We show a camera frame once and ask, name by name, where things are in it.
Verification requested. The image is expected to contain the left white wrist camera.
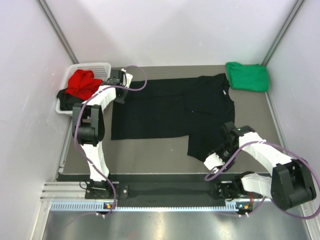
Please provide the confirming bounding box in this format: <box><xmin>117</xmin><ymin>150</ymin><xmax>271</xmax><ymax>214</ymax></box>
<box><xmin>120</xmin><ymin>68</ymin><xmax>133</xmax><ymax>88</ymax></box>

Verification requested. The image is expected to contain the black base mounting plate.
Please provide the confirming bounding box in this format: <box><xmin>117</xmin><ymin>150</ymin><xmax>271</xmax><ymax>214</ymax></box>
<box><xmin>85</xmin><ymin>181</ymin><xmax>249</xmax><ymax>201</ymax></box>

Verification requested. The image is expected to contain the black garment in basket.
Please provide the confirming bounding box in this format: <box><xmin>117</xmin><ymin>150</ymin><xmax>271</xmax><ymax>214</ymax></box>
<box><xmin>56</xmin><ymin>88</ymin><xmax>83</xmax><ymax>111</ymax></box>

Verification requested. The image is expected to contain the black t shirt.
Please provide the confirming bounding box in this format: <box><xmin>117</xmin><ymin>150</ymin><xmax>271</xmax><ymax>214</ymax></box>
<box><xmin>111</xmin><ymin>73</ymin><xmax>235</xmax><ymax>162</ymax></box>

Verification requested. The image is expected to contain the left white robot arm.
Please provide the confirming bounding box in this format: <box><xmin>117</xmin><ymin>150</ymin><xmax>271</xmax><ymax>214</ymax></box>
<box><xmin>72</xmin><ymin>68</ymin><xmax>133</xmax><ymax>199</ymax></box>

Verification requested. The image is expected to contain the aluminium frame rail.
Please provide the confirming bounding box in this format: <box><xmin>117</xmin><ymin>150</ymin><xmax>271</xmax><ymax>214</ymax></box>
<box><xmin>39</xmin><ymin>179</ymin><xmax>313</xmax><ymax>202</ymax></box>

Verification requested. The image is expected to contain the green folded t shirt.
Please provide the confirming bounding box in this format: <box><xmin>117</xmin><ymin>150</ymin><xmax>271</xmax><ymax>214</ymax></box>
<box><xmin>225</xmin><ymin>62</ymin><xmax>270</xmax><ymax>93</ymax></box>

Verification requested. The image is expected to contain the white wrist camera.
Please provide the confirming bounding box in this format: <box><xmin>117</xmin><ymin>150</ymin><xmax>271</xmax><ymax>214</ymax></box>
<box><xmin>203</xmin><ymin>153</ymin><xmax>227</xmax><ymax>174</ymax></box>
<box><xmin>120</xmin><ymin>68</ymin><xmax>133</xmax><ymax>88</ymax></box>

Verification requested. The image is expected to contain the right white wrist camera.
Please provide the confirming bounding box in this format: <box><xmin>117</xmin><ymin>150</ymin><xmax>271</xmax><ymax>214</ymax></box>
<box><xmin>203</xmin><ymin>153</ymin><xmax>227</xmax><ymax>174</ymax></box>

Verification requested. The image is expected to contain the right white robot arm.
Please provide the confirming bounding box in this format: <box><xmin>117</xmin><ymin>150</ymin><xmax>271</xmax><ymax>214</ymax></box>
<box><xmin>204</xmin><ymin>122</ymin><xmax>317</xmax><ymax>211</ymax></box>

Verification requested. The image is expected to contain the white plastic laundry basket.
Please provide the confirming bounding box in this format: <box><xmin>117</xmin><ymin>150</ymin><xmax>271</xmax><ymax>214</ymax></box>
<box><xmin>55</xmin><ymin>62</ymin><xmax>111</xmax><ymax>116</ymax></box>

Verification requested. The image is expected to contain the grey slotted cable duct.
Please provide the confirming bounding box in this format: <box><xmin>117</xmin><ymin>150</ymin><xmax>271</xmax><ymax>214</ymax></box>
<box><xmin>50</xmin><ymin>201</ymin><xmax>253</xmax><ymax>212</ymax></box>

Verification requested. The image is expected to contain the red t shirt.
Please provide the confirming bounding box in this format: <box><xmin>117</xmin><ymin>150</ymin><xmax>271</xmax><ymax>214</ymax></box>
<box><xmin>65</xmin><ymin>69</ymin><xmax>103</xmax><ymax>101</ymax></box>

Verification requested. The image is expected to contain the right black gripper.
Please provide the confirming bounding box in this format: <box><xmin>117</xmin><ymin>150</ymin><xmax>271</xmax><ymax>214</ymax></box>
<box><xmin>213</xmin><ymin>143</ymin><xmax>242</xmax><ymax>173</ymax></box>

